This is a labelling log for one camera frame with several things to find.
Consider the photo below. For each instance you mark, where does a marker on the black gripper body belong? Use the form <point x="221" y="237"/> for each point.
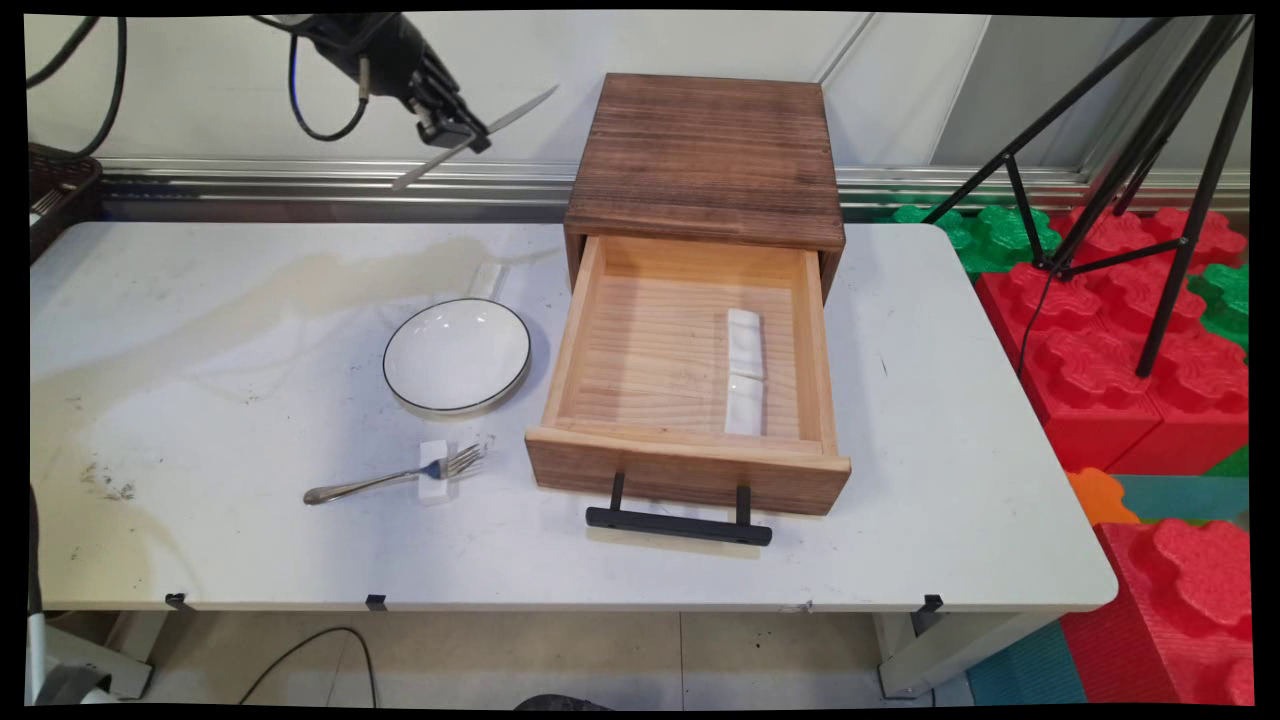
<point x="375" y="50"/>

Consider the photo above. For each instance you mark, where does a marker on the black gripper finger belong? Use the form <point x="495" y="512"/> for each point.
<point x="432" y="128"/>
<point x="470" y="128"/>

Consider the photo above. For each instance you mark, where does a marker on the silver table knife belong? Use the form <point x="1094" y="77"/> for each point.
<point x="520" y="108"/>

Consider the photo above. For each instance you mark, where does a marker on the white ceramic cutlery rest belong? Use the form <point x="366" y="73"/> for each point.
<point x="745" y="340"/>
<point x="487" y="282"/>
<point x="435" y="492"/>
<point x="743" y="405"/>

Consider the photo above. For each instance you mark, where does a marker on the white plate with black rim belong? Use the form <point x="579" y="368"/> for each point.
<point x="455" y="355"/>

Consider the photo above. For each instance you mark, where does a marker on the dark wooden drawer cabinet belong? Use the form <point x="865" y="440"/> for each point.
<point x="700" y="150"/>

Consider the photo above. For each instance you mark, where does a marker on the silver fork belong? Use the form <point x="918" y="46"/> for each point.
<point x="350" y="488"/>

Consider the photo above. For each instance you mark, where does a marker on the green foam block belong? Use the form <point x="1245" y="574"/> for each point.
<point x="1228" y="300"/>
<point x="990" y="235"/>

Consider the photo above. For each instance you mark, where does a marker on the dark grey floor object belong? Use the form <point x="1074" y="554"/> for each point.
<point x="560" y="703"/>

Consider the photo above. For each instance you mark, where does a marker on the white table leg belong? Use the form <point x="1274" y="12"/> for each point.
<point x="950" y="650"/>
<point x="100" y="660"/>

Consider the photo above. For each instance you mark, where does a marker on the large red foam block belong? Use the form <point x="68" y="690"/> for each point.
<point x="1090" y="380"/>

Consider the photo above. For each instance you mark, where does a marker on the black tripod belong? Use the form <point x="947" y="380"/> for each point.
<point x="1142" y="140"/>

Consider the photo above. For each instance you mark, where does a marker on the orange foam piece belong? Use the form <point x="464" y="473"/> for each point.
<point x="1098" y="497"/>

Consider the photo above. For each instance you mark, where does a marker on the teal foam mat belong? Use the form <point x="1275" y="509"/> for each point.
<point x="1190" y="497"/>

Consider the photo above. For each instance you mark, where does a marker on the aluminium wall rail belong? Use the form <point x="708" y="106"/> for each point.
<point x="250" y="185"/>

